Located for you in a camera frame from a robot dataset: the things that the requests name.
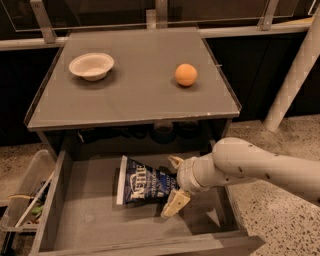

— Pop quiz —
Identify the orange fruit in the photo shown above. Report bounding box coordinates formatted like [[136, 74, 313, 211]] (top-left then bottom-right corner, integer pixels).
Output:
[[175, 64, 198, 87]]

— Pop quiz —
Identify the open grey top drawer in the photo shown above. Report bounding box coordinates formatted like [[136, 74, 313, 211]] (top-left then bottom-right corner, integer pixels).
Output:
[[30, 143, 264, 256]]

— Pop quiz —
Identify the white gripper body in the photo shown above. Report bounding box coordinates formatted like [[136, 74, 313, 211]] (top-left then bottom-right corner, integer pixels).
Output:
[[177, 157, 207, 194]]

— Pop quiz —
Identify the metal railing with glass panel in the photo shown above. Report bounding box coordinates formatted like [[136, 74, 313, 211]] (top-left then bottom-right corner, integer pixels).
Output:
[[0, 0, 320, 51]]

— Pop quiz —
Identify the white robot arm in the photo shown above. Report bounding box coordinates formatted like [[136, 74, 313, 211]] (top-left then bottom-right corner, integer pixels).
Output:
[[161, 137, 320, 219]]

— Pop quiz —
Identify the clear plastic bin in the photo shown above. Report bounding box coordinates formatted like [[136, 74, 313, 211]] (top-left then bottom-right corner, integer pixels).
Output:
[[0, 149, 55, 232]]

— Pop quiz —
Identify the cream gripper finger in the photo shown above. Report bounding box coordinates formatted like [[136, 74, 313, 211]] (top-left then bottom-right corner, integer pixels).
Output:
[[168, 155, 184, 170], [161, 189, 191, 219]]

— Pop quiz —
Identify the white paper bowl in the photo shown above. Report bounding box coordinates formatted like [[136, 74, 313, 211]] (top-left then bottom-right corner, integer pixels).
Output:
[[69, 53, 114, 81]]

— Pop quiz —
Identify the blue Kettle chip bag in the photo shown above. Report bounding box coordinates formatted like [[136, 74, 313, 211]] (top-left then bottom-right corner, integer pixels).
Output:
[[116, 156, 179, 206]]

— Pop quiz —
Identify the grey cabinet with counter top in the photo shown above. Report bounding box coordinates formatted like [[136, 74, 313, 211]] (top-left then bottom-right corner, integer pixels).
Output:
[[26, 28, 240, 154]]

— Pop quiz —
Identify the white diagonal post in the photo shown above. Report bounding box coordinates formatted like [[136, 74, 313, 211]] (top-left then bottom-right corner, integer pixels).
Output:
[[263, 6, 320, 132]]

